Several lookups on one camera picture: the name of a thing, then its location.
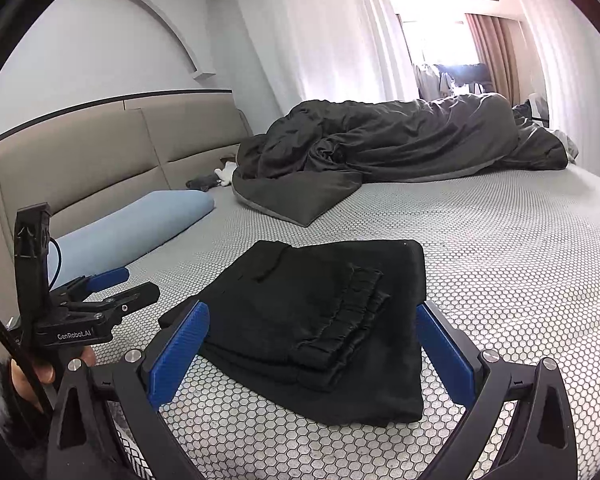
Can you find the hanging clothes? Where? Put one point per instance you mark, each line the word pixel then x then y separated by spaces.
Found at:
pixel 460 75

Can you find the white plush toy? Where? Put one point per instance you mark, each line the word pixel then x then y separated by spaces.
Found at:
pixel 225 174

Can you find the person's left hand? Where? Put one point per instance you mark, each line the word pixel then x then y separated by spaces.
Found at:
pixel 40 374

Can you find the black pants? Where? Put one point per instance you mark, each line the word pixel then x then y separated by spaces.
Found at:
pixel 290 310

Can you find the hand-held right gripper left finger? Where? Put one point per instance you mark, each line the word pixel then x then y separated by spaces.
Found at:
pixel 180 350

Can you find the brown curtain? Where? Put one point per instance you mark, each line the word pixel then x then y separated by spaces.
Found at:
pixel 495 55

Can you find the bed with white patterned sheet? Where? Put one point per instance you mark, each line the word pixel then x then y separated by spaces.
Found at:
pixel 505 260

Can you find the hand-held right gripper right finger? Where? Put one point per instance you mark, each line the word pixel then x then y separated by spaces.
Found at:
pixel 445 350

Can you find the dark grey duvet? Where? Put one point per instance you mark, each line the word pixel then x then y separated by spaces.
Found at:
pixel 405 140

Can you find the white sheer curtain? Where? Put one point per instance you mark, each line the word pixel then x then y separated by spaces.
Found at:
pixel 535 35
pixel 305 35

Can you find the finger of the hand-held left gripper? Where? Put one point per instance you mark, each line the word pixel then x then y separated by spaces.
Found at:
pixel 110 277
pixel 130 300

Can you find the light blue pillow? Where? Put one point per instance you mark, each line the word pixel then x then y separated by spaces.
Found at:
pixel 145 220

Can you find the person's left forearm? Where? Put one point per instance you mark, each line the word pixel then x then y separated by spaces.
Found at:
pixel 0 410

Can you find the beige padded headboard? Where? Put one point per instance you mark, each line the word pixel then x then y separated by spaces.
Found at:
pixel 105 150

